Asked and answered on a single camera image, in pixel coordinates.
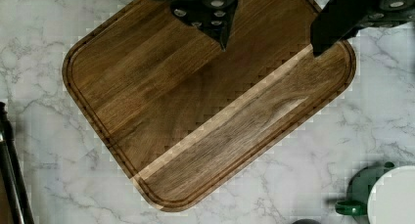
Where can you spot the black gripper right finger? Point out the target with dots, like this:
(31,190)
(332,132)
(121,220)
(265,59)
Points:
(342,19)

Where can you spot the wooden cutting board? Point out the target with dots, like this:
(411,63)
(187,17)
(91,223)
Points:
(181,115)

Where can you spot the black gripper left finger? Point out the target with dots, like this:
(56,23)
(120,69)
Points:
(214,18)

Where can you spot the green enamel mug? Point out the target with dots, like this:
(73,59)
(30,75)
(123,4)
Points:
(384,194)

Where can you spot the dark round lid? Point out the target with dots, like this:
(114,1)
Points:
(306,221)

